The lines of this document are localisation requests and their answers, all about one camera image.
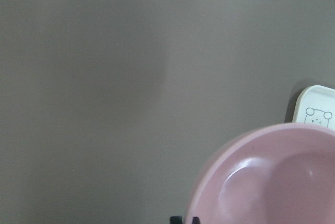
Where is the white bear tray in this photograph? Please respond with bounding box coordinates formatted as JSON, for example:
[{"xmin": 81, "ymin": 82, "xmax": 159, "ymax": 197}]
[{"xmin": 292, "ymin": 85, "xmax": 334, "ymax": 130}]

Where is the pink bowl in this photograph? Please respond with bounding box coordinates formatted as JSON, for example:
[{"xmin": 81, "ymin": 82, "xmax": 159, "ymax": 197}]
[{"xmin": 185, "ymin": 123, "xmax": 334, "ymax": 223}]

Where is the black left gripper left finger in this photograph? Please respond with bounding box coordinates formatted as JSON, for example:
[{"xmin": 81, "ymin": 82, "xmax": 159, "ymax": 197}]
[{"xmin": 169, "ymin": 216, "xmax": 183, "ymax": 224}]

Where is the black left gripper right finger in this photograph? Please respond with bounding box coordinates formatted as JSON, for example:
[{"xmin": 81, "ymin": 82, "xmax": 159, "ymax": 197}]
[{"xmin": 192, "ymin": 217, "xmax": 200, "ymax": 224}]

